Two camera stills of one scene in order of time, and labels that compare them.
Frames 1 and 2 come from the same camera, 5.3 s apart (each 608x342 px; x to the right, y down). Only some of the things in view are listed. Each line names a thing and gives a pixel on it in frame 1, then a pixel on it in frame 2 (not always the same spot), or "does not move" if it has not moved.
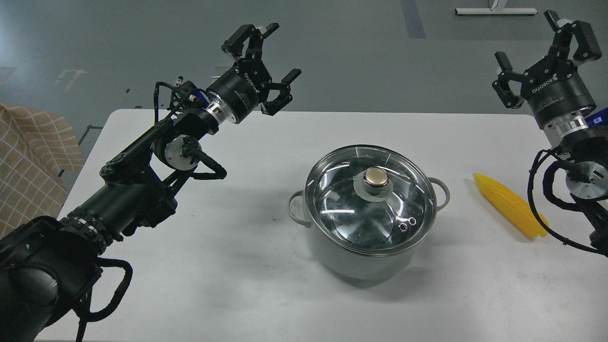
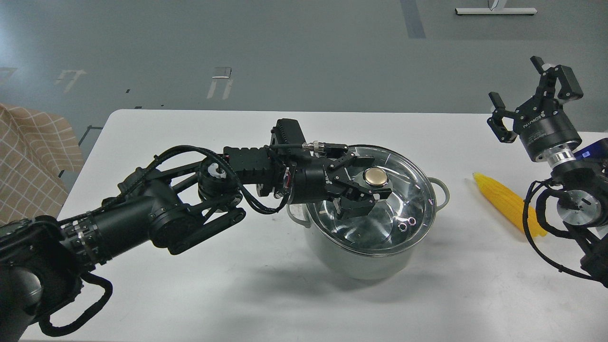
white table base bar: x=496 y=11 does not move
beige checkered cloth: x=36 y=148 does not move
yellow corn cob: x=518 y=211 does not move
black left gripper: x=241 y=89 → x=314 y=179
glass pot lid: x=369 y=200 does not move
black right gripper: x=554 y=87 → x=542 y=124
